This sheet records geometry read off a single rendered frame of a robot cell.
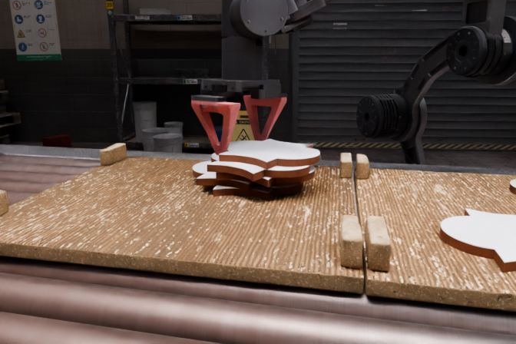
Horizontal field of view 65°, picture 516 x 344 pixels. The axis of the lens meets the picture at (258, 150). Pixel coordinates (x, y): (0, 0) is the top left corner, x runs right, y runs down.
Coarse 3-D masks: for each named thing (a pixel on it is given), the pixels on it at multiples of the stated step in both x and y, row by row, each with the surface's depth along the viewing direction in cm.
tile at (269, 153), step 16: (240, 144) 57; (256, 144) 57; (272, 144) 57; (288, 144) 57; (304, 144) 57; (224, 160) 52; (240, 160) 51; (256, 160) 50; (272, 160) 49; (288, 160) 49; (304, 160) 50
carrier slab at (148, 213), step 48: (48, 192) 53; (96, 192) 53; (144, 192) 53; (192, 192) 53; (336, 192) 53; (0, 240) 39; (48, 240) 39; (96, 240) 39; (144, 240) 39; (192, 240) 39; (240, 240) 39; (288, 240) 39; (336, 240) 39; (336, 288) 33
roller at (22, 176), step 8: (0, 176) 68; (8, 176) 68; (16, 176) 68; (24, 176) 68; (32, 176) 67; (40, 176) 67; (48, 176) 67; (56, 176) 67; (64, 176) 67; (72, 176) 66
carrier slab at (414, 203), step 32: (384, 192) 53; (416, 192) 53; (448, 192) 53; (480, 192) 53; (416, 224) 43; (416, 256) 36; (448, 256) 36; (384, 288) 32; (416, 288) 31; (448, 288) 31; (480, 288) 31; (512, 288) 31
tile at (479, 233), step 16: (448, 224) 40; (464, 224) 40; (480, 224) 40; (496, 224) 40; (512, 224) 40; (448, 240) 38; (464, 240) 36; (480, 240) 36; (496, 240) 36; (512, 240) 36; (480, 256) 36; (496, 256) 34; (512, 256) 33
